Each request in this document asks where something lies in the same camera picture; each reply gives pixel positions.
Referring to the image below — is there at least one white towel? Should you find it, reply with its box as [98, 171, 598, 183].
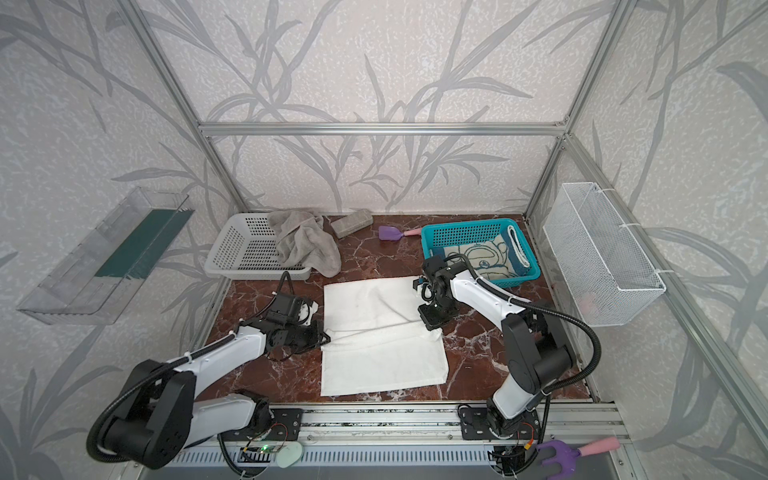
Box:
[321, 276, 449, 397]

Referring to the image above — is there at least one teal plastic basket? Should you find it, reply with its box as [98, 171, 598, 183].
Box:
[421, 218, 541, 288]

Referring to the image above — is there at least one blue beige Doraemon towel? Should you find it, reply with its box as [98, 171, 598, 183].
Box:
[442, 226, 531, 280]

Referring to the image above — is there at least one white perforated plastic basket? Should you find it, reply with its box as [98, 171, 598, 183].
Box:
[204, 213, 311, 281]

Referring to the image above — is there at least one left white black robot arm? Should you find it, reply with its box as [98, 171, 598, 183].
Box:
[86, 293, 330, 469]

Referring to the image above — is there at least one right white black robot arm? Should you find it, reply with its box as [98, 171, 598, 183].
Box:
[413, 253, 602, 436]

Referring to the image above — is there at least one grey towel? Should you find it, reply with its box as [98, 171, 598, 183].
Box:
[267, 210, 341, 278]

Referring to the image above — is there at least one purple pink toy spatula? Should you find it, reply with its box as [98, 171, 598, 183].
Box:
[378, 225, 422, 241]

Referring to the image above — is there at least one grey sponge block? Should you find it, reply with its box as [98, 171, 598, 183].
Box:
[331, 209, 373, 239]

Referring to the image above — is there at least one small green circuit board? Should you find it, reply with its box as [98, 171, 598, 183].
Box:
[240, 444, 283, 461]

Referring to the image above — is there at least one pale green oval disc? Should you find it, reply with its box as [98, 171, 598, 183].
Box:
[275, 441, 304, 469]

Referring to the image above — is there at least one purple pink toy fork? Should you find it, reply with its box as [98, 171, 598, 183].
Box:
[536, 437, 620, 480]

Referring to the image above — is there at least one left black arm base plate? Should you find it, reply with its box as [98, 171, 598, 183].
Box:
[251, 408, 304, 442]

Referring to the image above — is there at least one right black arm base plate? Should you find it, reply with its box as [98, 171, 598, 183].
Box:
[457, 404, 540, 441]

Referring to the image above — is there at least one aluminium front rail frame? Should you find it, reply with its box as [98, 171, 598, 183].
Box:
[110, 403, 652, 480]

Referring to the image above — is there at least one white wire mesh basket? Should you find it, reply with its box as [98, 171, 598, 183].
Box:
[543, 182, 666, 327]

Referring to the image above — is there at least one clear acrylic wall shelf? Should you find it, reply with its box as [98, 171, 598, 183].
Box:
[17, 187, 194, 325]

